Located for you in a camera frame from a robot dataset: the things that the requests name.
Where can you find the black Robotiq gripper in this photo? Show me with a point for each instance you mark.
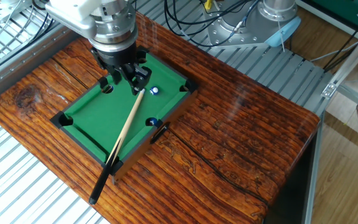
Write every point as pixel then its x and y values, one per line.
pixel 117 54

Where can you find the white and blue pool ball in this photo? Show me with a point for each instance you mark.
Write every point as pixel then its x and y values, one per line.
pixel 154 91

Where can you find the mini green felt pool table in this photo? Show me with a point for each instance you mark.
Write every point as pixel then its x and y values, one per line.
pixel 98 112

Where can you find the dark blue pool ball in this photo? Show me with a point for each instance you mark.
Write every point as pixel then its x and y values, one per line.
pixel 153 122

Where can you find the silver ribbed wrist module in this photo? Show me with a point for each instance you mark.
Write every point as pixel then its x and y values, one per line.
pixel 79 26

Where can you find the yellow connector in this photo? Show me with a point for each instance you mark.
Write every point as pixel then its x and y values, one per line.
pixel 208 4

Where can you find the green board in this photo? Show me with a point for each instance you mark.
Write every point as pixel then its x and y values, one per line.
pixel 346 7

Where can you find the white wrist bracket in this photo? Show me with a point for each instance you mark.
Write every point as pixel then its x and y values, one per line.
pixel 70 7

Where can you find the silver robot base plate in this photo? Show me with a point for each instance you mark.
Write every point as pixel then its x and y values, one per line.
pixel 225 35

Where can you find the aluminium frame leg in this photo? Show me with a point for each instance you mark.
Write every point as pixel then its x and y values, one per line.
pixel 314 174

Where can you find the aluminium frame post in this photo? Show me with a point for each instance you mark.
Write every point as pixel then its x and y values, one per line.
pixel 354 60

